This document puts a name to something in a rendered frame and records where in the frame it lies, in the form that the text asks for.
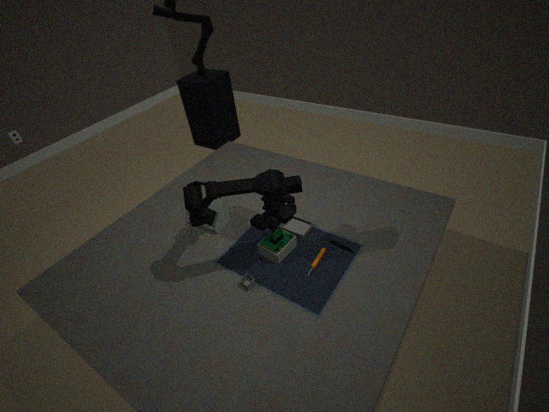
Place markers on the green circuit board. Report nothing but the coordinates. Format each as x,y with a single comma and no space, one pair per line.
266,242

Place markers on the dark blue work mat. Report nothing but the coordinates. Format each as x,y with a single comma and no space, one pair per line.
289,280

